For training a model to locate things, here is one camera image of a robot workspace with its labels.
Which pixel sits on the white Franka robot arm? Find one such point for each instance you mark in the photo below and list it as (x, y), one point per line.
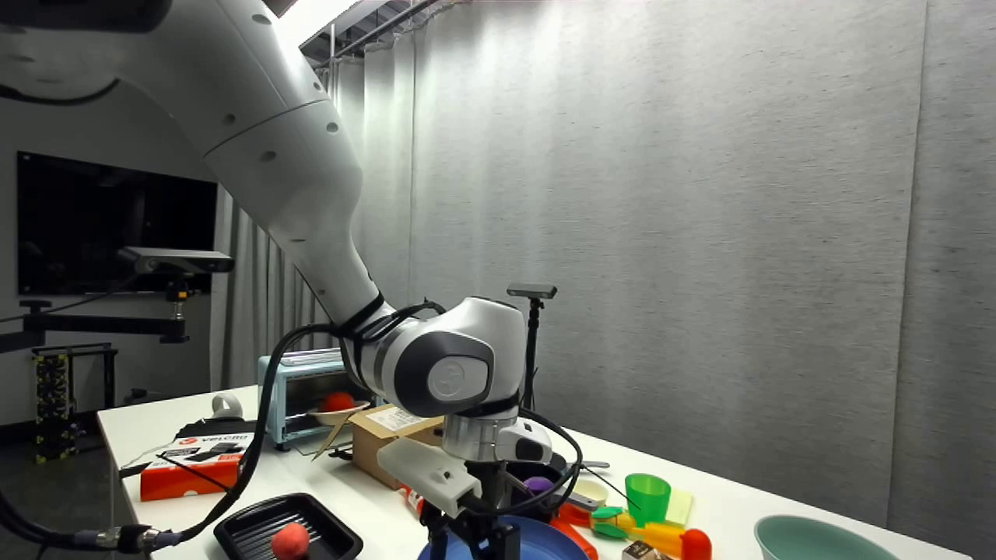
(280, 158)

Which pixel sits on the orange red carrot toy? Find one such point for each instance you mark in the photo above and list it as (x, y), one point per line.
(570, 514)

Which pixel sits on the gray curtain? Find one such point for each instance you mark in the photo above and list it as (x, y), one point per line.
(725, 207)

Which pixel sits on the black grill tray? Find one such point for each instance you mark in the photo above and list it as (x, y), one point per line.
(250, 533)

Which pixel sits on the green plastic cup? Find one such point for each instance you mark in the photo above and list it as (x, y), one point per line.
(648, 500)

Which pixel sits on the black camera on boom arm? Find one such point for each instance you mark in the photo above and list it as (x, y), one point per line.
(176, 259)

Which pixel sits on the purple plush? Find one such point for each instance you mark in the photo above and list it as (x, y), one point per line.
(535, 483)

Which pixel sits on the blue plastic plate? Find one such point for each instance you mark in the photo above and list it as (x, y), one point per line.
(556, 541)

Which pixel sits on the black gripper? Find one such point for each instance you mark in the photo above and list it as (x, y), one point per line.
(491, 501)

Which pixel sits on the light blue toaster oven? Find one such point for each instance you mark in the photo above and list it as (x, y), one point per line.
(299, 385)

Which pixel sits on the black monitor screen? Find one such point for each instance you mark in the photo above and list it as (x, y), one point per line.
(81, 227)

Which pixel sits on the yellow toy food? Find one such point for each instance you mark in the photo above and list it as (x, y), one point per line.
(657, 536)

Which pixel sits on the black toy pot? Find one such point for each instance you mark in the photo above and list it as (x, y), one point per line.
(540, 505)

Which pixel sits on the ceiling light strip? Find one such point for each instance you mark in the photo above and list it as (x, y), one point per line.
(332, 12)

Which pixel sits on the red ball plush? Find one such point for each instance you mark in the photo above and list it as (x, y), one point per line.
(290, 540)

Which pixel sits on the red toy bottle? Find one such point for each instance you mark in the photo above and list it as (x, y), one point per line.
(695, 544)

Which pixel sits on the white round device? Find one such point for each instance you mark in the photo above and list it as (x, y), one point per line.
(225, 405)

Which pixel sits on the black camera on stand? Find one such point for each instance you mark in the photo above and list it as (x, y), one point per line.
(530, 291)

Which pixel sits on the mint green bowl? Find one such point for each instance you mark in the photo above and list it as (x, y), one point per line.
(818, 541)

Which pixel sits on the green toy vegetable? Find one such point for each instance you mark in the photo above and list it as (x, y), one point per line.
(609, 523)

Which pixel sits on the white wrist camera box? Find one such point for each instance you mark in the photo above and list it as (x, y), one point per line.
(423, 471)

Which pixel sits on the small printed card box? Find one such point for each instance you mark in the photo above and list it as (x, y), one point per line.
(642, 551)

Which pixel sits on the red toy in toaster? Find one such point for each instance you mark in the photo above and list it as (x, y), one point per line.
(338, 398)

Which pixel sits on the dark equipment rack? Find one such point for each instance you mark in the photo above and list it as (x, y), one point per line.
(50, 392)

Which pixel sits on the cardboard shipping box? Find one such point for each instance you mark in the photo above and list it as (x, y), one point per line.
(367, 445)

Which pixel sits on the red orange box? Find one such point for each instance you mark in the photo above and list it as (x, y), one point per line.
(187, 479)

